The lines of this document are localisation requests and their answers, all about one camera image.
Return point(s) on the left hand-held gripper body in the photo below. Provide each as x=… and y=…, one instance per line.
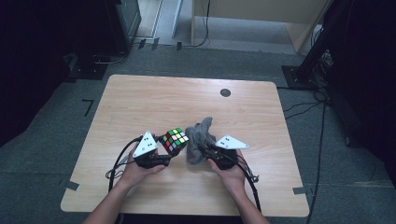
x=146, y=152

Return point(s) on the black metal stand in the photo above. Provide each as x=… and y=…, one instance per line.
x=300, y=77

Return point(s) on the light wooden furniture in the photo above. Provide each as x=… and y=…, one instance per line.
x=249, y=7

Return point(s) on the black angled tape mark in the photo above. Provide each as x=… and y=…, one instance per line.
x=88, y=107

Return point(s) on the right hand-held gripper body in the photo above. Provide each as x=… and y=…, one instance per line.
x=227, y=155

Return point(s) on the person's left hand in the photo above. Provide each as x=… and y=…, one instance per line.
x=134, y=174

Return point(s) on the person's right hand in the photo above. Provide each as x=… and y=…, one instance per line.
x=229, y=179

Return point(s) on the black flat stand base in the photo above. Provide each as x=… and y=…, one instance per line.
x=88, y=70

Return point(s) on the short black floor tape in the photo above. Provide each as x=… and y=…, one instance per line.
x=155, y=43
x=179, y=46
x=142, y=43

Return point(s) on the multicoloured puzzle cube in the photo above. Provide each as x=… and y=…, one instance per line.
x=173, y=140

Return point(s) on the grey tape strip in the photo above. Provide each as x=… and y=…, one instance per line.
x=71, y=185
x=299, y=190

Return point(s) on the black round table grommet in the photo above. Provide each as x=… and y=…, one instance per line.
x=225, y=92

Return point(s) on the grey fuzzy cloth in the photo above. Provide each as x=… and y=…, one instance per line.
x=197, y=140

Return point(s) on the black cabinet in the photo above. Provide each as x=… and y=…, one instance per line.
x=124, y=21

